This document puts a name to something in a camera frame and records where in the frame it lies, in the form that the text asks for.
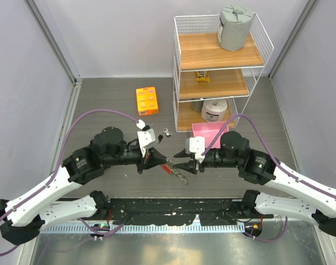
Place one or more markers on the metal keyring holder red grip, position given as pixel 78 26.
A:
pixel 175 172

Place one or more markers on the grey wrapped paper roll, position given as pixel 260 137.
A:
pixel 234 25

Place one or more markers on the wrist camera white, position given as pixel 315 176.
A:
pixel 195 146
pixel 146 137

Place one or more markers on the pink open box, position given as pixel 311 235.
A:
pixel 207 130

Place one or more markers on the yellow snack packet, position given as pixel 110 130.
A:
pixel 202 76

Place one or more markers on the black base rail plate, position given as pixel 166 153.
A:
pixel 178 212

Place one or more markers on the white slotted cable duct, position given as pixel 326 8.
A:
pixel 195 227

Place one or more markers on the grey can on shelf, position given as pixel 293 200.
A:
pixel 197 105

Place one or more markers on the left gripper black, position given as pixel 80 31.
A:
pixel 152 158

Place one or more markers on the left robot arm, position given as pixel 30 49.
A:
pixel 24 217

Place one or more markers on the black tag key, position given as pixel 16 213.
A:
pixel 160 138

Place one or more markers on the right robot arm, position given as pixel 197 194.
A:
pixel 308 200

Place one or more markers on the orange cardboard box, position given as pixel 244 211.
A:
pixel 146 99

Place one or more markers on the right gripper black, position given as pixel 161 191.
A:
pixel 189 166

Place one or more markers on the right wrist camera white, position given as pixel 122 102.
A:
pixel 195 146

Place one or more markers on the white paper roll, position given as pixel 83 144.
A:
pixel 214 110

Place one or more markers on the white wire shelf rack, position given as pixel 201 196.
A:
pixel 233 74

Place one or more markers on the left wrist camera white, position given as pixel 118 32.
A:
pixel 146 137

